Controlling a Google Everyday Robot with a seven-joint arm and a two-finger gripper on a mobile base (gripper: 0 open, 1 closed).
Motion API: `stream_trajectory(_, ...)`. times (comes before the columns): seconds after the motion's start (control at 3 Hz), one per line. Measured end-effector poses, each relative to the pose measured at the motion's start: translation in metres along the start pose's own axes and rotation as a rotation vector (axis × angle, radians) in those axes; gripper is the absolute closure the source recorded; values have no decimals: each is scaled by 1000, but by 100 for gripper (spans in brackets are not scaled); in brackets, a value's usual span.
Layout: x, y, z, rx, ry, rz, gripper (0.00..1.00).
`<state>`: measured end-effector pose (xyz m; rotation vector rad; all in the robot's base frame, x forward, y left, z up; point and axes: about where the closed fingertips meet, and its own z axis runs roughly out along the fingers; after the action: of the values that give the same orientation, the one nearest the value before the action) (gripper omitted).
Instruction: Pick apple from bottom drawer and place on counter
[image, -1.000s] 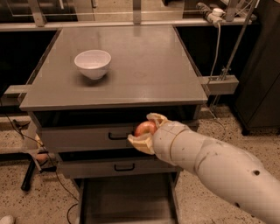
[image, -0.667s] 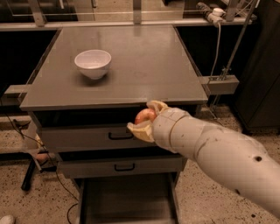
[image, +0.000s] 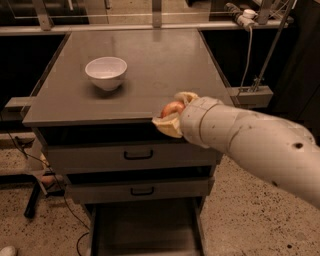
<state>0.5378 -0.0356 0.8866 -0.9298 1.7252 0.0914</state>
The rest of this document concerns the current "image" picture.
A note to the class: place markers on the grey left side bracket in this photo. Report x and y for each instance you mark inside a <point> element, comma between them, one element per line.
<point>16,108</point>

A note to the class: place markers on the grey drawer cabinet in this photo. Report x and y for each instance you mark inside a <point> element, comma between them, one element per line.
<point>70,110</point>

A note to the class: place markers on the metal diagonal rod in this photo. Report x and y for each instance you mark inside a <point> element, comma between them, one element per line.
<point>257,81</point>

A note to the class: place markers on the red apple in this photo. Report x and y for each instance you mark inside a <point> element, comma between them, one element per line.
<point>171,108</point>

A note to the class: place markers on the grey bracket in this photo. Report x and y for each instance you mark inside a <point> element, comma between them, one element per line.
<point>16,108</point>
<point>249,99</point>

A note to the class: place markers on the middle grey drawer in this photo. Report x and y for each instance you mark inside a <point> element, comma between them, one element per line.
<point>141,190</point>

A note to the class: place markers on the dark cabinet at right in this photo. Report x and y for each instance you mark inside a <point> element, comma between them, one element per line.
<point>297,93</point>

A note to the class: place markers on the top grey drawer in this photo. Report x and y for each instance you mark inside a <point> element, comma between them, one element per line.
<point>102,158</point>

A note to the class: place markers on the bottom open grey drawer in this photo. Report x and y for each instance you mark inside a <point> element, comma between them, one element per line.
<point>166,227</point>

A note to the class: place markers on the black floor bar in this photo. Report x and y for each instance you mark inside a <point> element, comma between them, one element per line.
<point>31,205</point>

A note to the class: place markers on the white power strip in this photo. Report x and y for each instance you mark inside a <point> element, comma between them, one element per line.
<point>244,18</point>

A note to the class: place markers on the white shoe tip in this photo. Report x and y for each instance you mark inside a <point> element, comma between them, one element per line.
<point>8,251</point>

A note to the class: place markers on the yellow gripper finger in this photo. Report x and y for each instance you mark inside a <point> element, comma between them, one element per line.
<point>185,97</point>
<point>169,125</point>

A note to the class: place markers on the grey right side bracket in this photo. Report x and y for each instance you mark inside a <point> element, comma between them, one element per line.
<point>249,99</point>

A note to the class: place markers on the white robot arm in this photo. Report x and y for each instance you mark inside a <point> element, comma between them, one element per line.
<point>275,150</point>

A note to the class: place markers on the white ceramic bowl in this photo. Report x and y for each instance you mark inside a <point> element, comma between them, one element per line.
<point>106,73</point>

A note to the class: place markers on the grey back rail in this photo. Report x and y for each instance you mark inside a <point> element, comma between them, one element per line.
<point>18,17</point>

